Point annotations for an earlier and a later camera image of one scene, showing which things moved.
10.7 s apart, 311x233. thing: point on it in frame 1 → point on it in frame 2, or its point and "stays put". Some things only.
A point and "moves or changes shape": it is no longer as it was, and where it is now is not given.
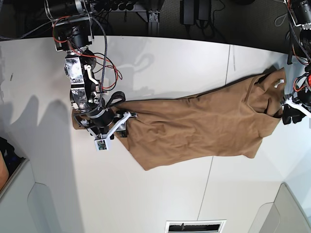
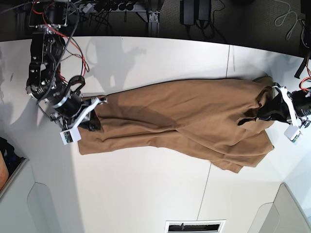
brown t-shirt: (232, 122) moves or changes shape
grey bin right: (285, 214) stays put
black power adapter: (192, 10) stays put
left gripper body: (103, 124) → (72, 111)
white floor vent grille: (205, 226) stays put
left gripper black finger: (122, 129) → (93, 124)
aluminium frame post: (153, 24) stays put
